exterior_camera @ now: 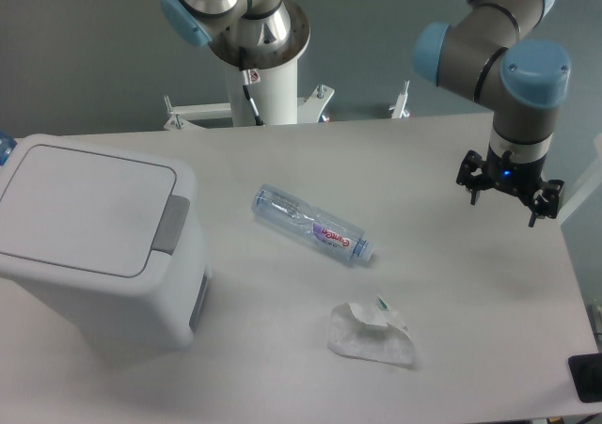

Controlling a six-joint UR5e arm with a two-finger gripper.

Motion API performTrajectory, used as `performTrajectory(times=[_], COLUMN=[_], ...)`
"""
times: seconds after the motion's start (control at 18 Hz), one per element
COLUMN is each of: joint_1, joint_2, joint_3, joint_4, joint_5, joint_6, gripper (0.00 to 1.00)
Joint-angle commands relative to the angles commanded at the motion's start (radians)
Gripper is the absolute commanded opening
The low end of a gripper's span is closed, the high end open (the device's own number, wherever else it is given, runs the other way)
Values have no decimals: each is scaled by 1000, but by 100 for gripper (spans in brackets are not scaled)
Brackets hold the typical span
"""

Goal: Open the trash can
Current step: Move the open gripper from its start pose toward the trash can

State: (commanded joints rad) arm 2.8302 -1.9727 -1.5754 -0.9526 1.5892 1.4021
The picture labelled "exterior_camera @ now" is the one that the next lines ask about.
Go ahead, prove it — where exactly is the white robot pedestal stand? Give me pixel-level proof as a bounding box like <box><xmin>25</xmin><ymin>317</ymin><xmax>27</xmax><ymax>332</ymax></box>
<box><xmin>163</xmin><ymin>0</ymin><xmax>336</xmax><ymax>131</ymax></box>

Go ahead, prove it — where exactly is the second grey blue robot arm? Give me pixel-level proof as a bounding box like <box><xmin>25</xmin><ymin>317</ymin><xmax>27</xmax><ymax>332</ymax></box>
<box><xmin>160</xmin><ymin>0</ymin><xmax>283</xmax><ymax>47</ymax></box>

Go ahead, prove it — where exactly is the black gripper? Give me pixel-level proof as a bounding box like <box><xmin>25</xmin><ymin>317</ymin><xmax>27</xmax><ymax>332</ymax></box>
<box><xmin>456</xmin><ymin>131</ymin><xmax>564</xmax><ymax>228</ymax></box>

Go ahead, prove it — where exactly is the black cable on pedestal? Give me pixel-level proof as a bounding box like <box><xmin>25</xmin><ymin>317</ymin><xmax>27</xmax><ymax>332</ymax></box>
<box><xmin>236</xmin><ymin>47</ymin><xmax>265</xmax><ymax>127</ymax></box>

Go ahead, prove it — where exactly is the crumpled white plastic wrapper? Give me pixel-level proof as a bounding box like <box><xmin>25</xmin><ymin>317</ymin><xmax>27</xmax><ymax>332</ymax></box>
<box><xmin>326</xmin><ymin>295</ymin><xmax>416</xmax><ymax>369</ymax></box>

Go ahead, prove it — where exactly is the white lidded trash can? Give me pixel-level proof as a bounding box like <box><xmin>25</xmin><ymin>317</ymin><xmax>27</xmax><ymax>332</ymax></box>
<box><xmin>1</xmin><ymin>134</ymin><xmax>211</xmax><ymax>350</ymax></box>

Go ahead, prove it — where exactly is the clear plastic water bottle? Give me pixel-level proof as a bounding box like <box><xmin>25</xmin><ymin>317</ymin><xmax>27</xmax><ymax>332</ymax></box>
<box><xmin>251</xmin><ymin>184</ymin><xmax>373</xmax><ymax>263</ymax></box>

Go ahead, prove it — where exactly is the black device at table edge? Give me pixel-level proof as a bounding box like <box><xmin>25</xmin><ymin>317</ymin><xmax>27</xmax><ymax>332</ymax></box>
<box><xmin>568</xmin><ymin>353</ymin><xmax>601</xmax><ymax>403</ymax></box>

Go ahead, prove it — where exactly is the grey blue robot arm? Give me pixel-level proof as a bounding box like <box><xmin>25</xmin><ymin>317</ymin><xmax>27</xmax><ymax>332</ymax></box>
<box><xmin>412</xmin><ymin>0</ymin><xmax>571</xmax><ymax>223</ymax></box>

